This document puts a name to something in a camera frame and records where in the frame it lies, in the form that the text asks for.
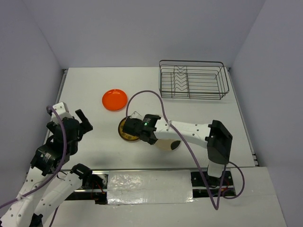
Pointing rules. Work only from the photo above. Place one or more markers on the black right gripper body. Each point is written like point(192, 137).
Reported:
point(151, 141)

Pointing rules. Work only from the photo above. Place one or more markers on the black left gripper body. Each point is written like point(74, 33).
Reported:
point(74, 146)

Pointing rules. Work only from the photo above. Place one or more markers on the yellow patterned dark plate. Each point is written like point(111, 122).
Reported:
point(125, 136)

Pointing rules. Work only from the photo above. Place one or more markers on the cream plate with black spot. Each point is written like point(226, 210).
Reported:
point(167, 145)

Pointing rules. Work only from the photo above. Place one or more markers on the orange plate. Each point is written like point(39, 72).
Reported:
point(114, 100)

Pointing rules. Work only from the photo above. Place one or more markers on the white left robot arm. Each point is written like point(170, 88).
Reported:
point(32, 206)

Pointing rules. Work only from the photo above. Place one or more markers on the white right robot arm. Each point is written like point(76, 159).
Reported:
point(214, 137)

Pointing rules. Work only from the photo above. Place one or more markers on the silver tape covered panel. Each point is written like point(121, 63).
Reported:
point(149, 187)

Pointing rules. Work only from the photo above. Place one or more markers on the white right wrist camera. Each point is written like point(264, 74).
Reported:
point(135, 115)

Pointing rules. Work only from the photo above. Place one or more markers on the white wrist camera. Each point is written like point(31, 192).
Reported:
point(135, 115)
point(60, 110)

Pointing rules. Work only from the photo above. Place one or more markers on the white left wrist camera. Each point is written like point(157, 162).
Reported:
point(60, 110)

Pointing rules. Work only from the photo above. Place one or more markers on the grey wire dish rack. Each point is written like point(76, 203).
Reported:
point(198, 80)

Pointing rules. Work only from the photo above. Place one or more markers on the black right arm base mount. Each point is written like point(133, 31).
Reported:
point(213, 182)

